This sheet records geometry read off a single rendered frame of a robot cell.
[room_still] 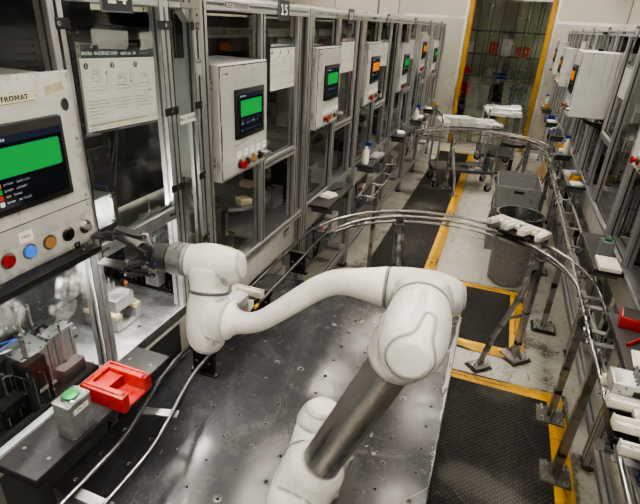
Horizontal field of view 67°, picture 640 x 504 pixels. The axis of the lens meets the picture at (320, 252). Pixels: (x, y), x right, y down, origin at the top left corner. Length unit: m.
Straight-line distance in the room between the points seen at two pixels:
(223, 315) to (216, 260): 0.14
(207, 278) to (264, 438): 0.71
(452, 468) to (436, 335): 1.79
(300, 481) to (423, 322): 0.56
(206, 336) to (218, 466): 0.55
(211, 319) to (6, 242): 0.51
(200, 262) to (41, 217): 0.41
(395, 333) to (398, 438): 0.92
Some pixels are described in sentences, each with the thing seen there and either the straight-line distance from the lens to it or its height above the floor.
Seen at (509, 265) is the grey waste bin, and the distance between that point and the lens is 4.33.
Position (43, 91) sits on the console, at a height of 1.79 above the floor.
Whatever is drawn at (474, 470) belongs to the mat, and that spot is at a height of 0.01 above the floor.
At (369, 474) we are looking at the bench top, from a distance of 1.70.
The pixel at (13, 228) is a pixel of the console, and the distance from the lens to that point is 1.36.
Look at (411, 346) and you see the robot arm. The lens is 0.93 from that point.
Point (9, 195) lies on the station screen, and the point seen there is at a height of 1.58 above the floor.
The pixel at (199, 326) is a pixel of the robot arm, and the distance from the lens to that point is 1.30.
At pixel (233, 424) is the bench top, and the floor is 0.68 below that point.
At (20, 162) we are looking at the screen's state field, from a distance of 1.32.
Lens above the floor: 1.98
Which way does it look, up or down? 26 degrees down
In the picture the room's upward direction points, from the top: 3 degrees clockwise
